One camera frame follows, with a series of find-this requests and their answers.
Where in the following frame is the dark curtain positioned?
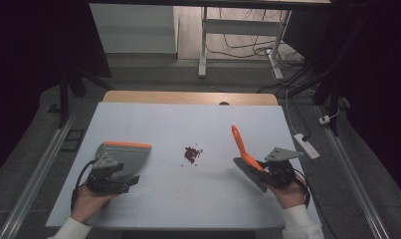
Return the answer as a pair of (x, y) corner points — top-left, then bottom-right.
(0, 0), (112, 182)
(330, 0), (401, 200)

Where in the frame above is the white cabinet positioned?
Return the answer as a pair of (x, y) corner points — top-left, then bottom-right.
(89, 3), (180, 55)

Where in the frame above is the white table mat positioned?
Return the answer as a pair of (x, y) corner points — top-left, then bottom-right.
(45, 102), (322, 231)

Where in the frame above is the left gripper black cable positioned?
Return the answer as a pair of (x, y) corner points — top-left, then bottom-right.
(70, 159), (97, 212)

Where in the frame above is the white desk frame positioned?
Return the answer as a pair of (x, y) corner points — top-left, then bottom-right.
(197, 6), (293, 81)

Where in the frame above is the person's right hand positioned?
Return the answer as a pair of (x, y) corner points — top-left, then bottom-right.
(268, 173), (307, 210)

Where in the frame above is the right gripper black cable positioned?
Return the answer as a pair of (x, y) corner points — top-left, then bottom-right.
(293, 168), (311, 208)

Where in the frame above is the black rectangular floor frame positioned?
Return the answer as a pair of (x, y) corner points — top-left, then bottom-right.
(60, 128), (87, 153)

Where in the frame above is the metal floor rail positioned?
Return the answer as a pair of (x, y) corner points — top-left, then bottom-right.
(0, 109), (79, 239)
(315, 105), (391, 239)

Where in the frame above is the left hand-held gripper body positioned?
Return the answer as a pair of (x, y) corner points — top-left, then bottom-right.
(86, 154), (130, 195)

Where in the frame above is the grey dustpan with orange edge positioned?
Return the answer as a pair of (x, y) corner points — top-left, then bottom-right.
(95, 140), (152, 183)

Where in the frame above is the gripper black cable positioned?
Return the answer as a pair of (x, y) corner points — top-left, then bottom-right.
(293, 168), (311, 208)
(70, 159), (97, 212)

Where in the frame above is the black stand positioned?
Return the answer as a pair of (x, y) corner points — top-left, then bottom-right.
(287, 63), (342, 137)
(48, 64), (106, 129)

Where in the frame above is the person's left hand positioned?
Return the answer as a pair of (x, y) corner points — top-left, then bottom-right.
(70, 183), (117, 225)

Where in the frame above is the tangle of black floor cables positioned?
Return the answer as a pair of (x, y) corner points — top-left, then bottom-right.
(206, 8), (308, 96)

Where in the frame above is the white power strip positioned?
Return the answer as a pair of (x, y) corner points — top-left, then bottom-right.
(294, 132), (321, 160)

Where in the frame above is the pile of red crumbs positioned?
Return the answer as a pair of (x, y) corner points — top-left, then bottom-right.
(180, 142), (204, 167)

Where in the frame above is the orange-handled grey brush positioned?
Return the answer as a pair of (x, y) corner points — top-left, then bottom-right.
(231, 124), (269, 193)

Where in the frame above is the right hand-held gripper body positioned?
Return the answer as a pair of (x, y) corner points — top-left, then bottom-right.
(259, 146), (304, 191)

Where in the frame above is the white power strip cable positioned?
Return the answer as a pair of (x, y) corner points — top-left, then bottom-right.
(285, 89), (301, 135)

